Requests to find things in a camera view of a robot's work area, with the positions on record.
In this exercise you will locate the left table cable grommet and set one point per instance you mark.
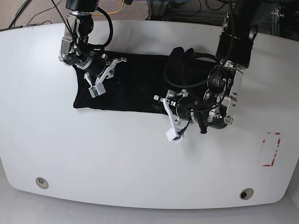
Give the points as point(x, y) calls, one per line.
point(42, 183)

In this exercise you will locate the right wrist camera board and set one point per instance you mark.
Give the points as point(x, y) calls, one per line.
point(93, 91)

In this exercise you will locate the right table cable grommet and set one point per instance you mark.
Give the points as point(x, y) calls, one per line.
point(246, 194)

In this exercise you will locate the red tape rectangle marking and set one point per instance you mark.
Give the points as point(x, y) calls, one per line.
point(270, 146)

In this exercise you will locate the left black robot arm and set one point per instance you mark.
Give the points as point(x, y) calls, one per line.
point(210, 102)

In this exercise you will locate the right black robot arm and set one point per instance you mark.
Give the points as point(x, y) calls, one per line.
point(77, 51)

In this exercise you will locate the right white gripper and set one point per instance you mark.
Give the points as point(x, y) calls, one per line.
point(107, 73)

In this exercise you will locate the black t-shirt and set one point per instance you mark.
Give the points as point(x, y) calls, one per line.
point(144, 78)

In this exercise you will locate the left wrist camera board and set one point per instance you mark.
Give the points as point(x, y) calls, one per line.
point(179, 138)

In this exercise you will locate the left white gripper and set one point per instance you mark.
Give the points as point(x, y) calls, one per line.
point(177, 106)

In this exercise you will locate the table cable grommet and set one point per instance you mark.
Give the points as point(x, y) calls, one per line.
point(246, 194)
point(42, 183)

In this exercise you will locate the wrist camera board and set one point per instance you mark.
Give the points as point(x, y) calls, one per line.
point(179, 138)
point(93, 91)

